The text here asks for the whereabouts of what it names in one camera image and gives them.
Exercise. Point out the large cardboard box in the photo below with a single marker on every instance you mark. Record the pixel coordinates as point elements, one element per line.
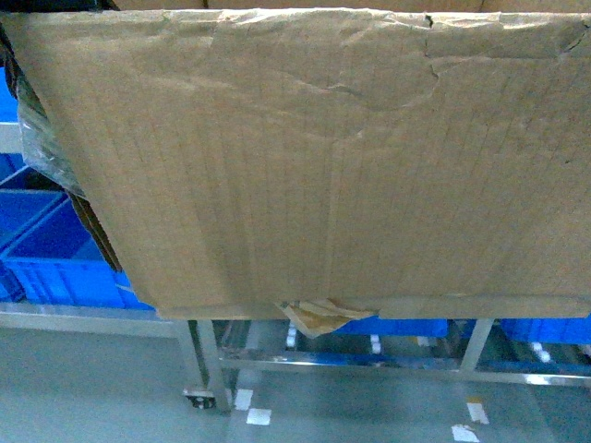
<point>320,160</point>

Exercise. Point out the blue plastic bin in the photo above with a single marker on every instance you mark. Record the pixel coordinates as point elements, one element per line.
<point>58,263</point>
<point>548,330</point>
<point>435,328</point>

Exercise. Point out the steel shelf frame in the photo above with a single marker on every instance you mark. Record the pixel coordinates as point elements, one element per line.
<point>207,357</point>

